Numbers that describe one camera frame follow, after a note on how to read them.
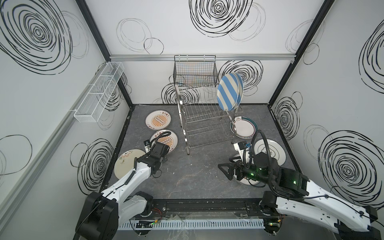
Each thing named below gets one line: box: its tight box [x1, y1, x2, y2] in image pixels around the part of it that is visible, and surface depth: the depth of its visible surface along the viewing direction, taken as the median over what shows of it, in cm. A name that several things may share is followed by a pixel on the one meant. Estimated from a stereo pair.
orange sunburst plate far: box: [145, 109, 172, 131], surface depth 113 cm
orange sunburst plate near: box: [149, 129, 179, 154], surface depth 101 cm
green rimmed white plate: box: [229, 115, 259, 140], surface depth 110 cm
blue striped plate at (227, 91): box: [217, 72, 239, 112], surface depth 80 cm
